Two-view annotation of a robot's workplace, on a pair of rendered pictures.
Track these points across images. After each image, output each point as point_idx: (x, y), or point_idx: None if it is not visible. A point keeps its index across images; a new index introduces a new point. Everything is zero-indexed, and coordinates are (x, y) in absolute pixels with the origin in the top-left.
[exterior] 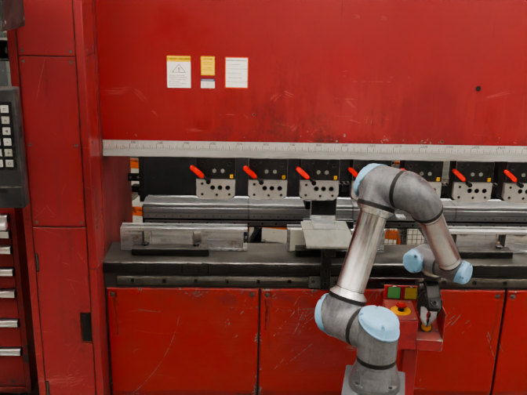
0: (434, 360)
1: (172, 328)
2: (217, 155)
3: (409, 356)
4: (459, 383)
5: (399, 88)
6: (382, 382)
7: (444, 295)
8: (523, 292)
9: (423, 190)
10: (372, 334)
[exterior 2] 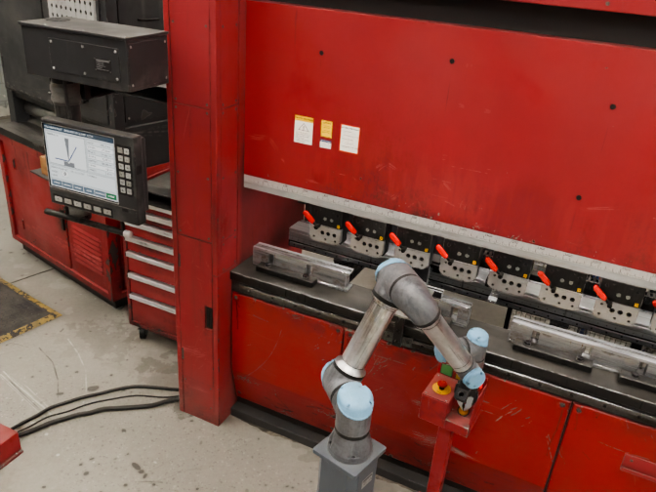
0: (491, 439)
1: (275, 337)
2: (328, 206)
3: (444, 430)
4: (513, 469)
5: (496, 181)
6: (345, 449)
7: (507, 386)
8: (590, 410)
9: (415, 298)
10: (341, 408)
